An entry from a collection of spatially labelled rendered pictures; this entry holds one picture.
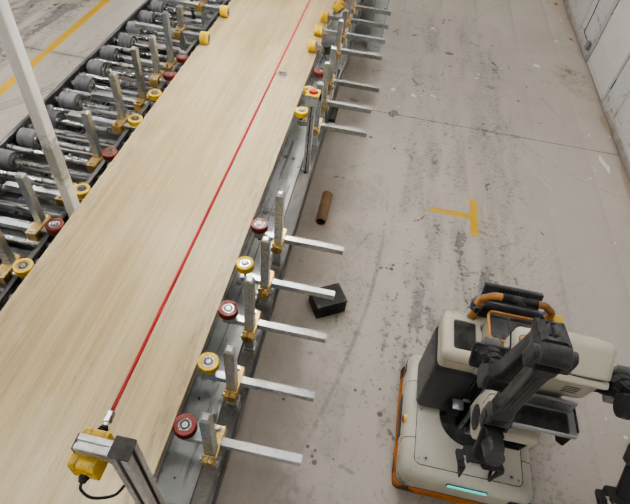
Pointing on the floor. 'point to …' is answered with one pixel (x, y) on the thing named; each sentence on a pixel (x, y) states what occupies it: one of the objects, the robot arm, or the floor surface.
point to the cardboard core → (324, 208)
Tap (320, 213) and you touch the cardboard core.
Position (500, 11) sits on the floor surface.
